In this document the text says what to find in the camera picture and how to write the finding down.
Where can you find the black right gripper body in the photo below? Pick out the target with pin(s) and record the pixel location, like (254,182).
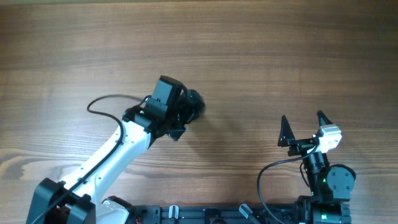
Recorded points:
(300,146)

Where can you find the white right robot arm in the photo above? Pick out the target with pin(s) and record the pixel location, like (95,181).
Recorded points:
(330,185)

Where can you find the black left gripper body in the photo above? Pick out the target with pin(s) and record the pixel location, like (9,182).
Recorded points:
(182,113)

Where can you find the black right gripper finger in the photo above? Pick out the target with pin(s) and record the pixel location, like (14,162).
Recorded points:
(322,119)
(286,136)

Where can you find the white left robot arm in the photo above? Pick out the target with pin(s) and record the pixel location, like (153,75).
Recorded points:
(78,197)

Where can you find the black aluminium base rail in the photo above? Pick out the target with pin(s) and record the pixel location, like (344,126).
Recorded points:
(223,214)

